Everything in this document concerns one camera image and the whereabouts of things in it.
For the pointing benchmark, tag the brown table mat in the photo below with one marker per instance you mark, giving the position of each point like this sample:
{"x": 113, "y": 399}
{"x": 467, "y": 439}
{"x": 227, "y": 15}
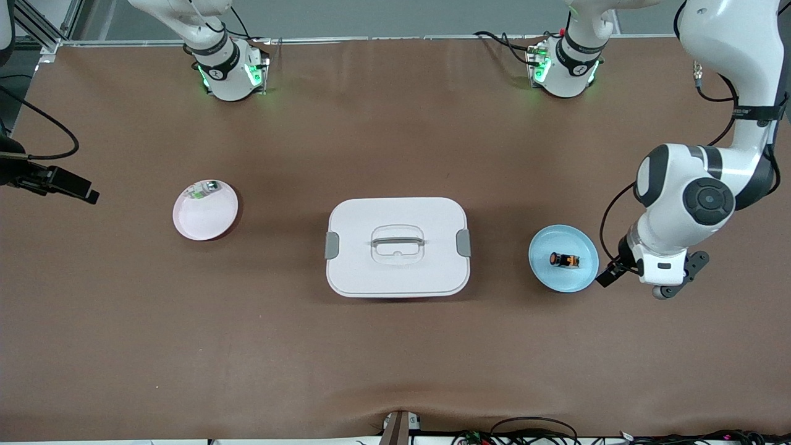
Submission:
{"x": 395, "y": 371}

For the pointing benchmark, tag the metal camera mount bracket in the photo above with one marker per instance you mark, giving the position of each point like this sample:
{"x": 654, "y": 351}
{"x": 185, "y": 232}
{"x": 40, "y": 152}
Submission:
{"x": 398, "y": 429}

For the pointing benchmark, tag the white lidded storage box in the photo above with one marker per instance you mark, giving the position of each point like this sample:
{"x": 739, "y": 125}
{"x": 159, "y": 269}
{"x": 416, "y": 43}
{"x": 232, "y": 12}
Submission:
{"x": 395, "y": 278}

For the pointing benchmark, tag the orange black push-button switch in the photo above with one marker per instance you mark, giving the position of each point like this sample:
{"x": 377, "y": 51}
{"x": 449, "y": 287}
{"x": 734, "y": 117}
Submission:
{"x": 565, "y": 260}

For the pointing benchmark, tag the aluminium table edge rail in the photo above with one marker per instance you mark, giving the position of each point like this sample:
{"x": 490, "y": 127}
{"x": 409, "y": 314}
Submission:
{"x": 401, "y": 37}

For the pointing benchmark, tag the pink round plate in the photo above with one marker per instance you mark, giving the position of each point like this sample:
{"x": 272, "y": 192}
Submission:
{"x": 204, "y": 222}

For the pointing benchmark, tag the light blue round plate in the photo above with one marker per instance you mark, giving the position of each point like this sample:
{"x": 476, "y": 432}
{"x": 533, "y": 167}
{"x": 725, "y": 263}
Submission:
{"x": 556, "y": 281}

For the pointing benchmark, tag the green clear push-button switch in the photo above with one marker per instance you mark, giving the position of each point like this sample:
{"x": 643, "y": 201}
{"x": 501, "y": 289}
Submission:
{"x": 210, "y": 185}

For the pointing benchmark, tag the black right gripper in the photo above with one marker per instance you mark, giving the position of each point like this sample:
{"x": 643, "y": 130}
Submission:
{"x": 13, "y": 168}

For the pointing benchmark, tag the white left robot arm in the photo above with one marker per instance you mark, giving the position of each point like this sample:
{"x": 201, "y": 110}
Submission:
{"x": 680, "y": 185}

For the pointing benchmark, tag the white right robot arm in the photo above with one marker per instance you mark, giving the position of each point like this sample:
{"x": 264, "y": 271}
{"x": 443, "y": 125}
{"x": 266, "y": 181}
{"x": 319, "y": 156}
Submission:
{"x": 225, "y": 74}

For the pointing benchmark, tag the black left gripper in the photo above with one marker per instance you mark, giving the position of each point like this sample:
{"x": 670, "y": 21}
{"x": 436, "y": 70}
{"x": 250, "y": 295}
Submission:
{"x": 623, "y": 258}

